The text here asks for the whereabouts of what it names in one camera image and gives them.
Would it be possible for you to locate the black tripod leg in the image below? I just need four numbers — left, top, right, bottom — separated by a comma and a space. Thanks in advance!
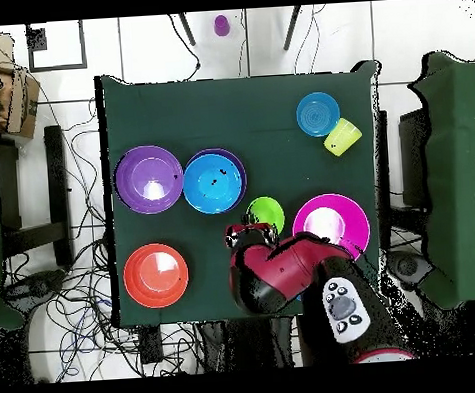
280, 5, 305, 51
177, 12, 197, 48

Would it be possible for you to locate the orange bowl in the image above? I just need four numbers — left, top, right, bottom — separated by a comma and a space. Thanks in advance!
120, 241, 192, 312

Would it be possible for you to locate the black square floor frame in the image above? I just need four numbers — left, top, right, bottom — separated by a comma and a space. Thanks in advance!
25, 18, 88, 73

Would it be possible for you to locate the black floor cable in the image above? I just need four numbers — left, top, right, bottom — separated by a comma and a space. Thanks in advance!
165, 11, 204, 82

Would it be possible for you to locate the tangle of black cables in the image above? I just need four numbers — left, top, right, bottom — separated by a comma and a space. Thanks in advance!
0, 66, 205, 386

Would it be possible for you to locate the purple cup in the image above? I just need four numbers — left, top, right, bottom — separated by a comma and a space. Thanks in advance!
212, 13, 232, 38

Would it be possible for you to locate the translucent blue small bowl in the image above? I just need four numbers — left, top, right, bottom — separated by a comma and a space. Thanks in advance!
294, 90, 343, 139

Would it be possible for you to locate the black metal frame stand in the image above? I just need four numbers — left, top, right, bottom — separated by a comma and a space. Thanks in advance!
0, 124, 75, 272

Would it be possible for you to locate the small green bowl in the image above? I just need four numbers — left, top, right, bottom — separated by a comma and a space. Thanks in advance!
244, 195, 287, 238

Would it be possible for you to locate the large pink bowl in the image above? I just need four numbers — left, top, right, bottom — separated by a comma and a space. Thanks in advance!
290, 190, 374, 265

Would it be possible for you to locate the dark green table cloth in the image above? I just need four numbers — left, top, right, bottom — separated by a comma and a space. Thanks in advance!
93, 56, 398, 330

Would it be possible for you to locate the cardboard box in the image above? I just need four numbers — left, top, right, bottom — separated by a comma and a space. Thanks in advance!
0, 26, 45, 142

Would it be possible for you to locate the translucent yellow cup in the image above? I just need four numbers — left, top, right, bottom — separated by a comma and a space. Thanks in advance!
321, 116, 365, 159

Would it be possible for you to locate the purple bowl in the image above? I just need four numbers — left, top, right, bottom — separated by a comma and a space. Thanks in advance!
184, 145, 250, 215
111, 143, 187, 217

